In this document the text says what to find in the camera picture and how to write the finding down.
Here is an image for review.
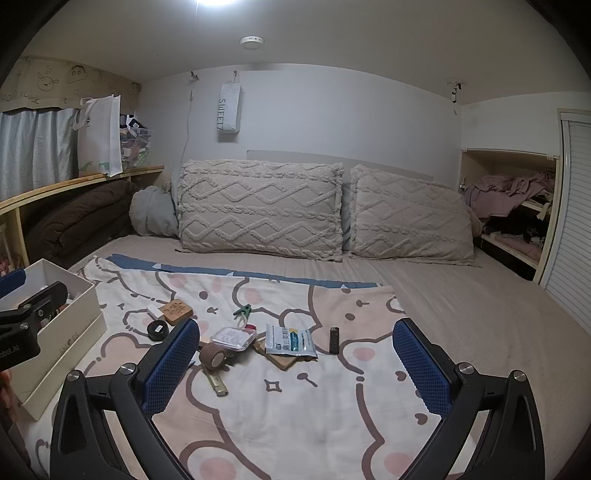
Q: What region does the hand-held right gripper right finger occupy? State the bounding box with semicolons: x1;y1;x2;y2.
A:
392;318;546;480

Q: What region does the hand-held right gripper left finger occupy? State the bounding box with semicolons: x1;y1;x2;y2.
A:
50;318;204;480

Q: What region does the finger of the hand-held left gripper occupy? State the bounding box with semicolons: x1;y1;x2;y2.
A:
0;268;26;300
0;281;65;329

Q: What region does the white cardboard box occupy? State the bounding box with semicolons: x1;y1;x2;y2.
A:
0;258;108;422

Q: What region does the brown bandage roll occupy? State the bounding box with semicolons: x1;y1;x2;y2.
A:
200;344;234;370

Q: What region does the gold foil packet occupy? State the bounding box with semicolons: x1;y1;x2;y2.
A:
206;369;230;397

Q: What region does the engraved wooden block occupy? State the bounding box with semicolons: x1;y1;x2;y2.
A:
158;299;192;322

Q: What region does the clear plastic case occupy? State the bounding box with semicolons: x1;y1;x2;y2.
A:
210;326;254;352

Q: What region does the brown folded blanket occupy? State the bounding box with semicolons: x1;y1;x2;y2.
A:
25;180;139;271

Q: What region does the wooden bedside shelf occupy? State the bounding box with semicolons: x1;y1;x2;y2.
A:
0;165;165;278

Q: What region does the rounded wooden block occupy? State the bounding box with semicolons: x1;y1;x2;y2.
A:
253;332;301;370

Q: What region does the white sachet packet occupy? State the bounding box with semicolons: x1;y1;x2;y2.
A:
264;323;319;360

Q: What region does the grey curtain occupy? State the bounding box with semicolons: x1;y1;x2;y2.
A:
0;107;79;201

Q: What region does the printed cartoon blanket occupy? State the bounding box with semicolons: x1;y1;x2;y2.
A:
23;255;490;480

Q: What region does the grey cushion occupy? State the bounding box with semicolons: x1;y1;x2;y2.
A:
129;186;181;238

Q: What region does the cream knitted pillow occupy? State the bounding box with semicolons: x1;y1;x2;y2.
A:
347;165;477;266
175;159;346;263

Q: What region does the white tote bag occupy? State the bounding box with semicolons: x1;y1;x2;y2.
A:
72;95;124;178

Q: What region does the dark clothes pile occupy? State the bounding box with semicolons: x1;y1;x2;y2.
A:
482;210;552;245

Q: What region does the clear bag of packets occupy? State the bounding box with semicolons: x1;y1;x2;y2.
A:
120;113;155;171

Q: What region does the pink clothes pile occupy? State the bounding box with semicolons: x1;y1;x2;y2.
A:
463;170;557;220

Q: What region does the beige cartoon valance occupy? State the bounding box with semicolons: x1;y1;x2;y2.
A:
0;55;141;114

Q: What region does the white louvred door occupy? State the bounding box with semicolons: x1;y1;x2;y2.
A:
538;108;591;319

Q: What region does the white hanging bag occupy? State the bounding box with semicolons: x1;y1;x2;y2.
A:
217;80;243;134

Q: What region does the cream wall cabinet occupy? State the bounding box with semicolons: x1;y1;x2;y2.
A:
458;148;561;283

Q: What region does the white hanging cable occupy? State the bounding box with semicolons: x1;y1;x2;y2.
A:
182;71;201;167

